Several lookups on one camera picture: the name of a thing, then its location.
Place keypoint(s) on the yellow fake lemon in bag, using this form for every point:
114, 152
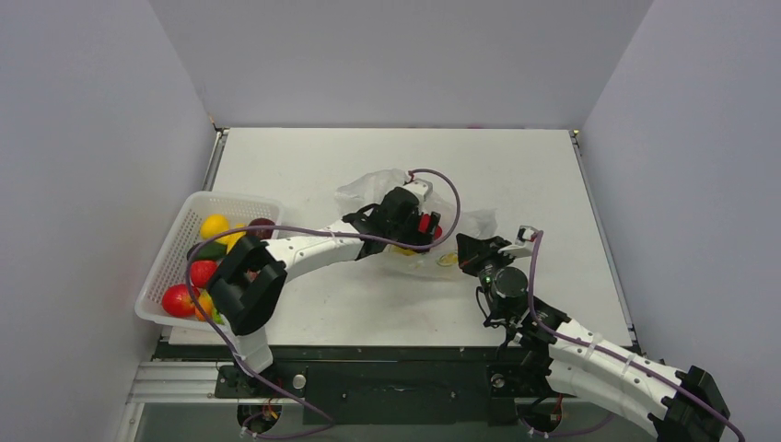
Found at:
402, 251

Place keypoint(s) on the yellow fake banana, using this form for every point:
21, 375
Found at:
232, 239

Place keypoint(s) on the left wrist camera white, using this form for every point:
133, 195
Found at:
421, 189

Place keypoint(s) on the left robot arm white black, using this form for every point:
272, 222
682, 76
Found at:
248, 283

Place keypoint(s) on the dark red fake plum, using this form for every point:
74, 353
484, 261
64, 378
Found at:
259, 228

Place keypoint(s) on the yellow fake pear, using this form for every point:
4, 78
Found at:
212, 225

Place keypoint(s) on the dark green fake avocado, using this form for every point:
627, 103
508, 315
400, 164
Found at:
212, 251

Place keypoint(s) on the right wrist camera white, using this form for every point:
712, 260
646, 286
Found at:
523, 245

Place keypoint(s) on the orange green fake mango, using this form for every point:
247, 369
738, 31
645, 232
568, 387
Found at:
205, 308

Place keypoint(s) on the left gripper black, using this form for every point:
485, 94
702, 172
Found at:
420, 238

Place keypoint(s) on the red fake strawberry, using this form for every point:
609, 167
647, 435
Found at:
201, 272

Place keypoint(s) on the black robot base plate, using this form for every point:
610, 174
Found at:
380, 385

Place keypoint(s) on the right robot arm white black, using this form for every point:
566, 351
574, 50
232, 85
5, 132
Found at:
668, 403

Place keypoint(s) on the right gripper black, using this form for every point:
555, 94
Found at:
477, 251

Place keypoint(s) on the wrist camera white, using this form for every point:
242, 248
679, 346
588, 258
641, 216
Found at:
421, 189
523, 245

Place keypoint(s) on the red fake apple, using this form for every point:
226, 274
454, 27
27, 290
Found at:
177, 302

